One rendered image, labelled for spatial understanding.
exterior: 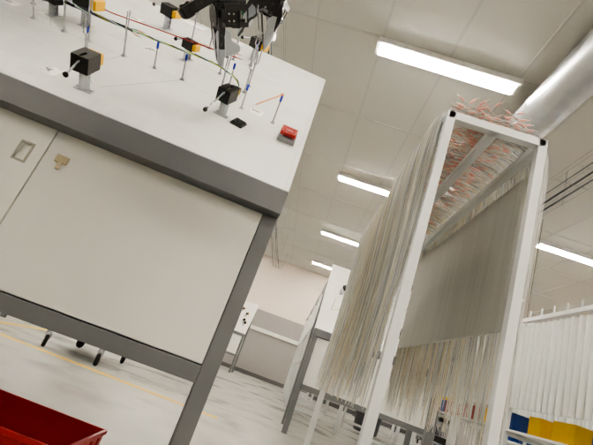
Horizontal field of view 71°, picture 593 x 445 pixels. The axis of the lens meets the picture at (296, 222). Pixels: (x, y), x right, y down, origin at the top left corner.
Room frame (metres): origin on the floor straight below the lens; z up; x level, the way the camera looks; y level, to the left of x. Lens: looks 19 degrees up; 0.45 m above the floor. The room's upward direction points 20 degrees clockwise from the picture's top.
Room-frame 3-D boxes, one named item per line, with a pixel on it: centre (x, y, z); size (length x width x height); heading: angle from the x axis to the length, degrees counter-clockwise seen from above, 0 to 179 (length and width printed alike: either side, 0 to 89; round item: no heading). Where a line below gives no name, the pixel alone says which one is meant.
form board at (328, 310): (4.00, -1.09, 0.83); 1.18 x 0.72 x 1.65; 85
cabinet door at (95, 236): (1.01, 0.36, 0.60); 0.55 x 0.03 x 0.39; 95
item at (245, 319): (10.17, 0.77, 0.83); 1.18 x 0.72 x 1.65; 85
